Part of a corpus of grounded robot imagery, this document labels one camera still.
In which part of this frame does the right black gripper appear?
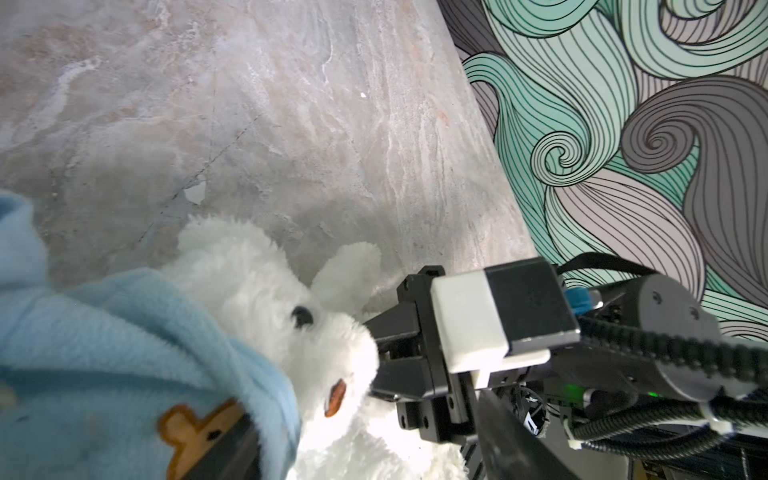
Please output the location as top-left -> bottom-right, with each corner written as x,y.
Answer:
367,263 -> 767,447

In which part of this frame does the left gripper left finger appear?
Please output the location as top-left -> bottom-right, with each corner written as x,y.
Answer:
182,414 -> 262,480

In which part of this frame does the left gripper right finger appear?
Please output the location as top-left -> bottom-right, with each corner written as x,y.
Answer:
475,390 -> 578,480

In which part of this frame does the white teddy bear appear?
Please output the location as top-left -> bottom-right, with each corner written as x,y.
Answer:
162,216 -> 467,479

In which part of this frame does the light blue teddy hoodie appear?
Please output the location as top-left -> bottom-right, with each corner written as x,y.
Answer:
1,191 -> 301,479

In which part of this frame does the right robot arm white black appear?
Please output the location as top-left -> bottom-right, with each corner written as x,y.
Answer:
367,253 -> 767,479

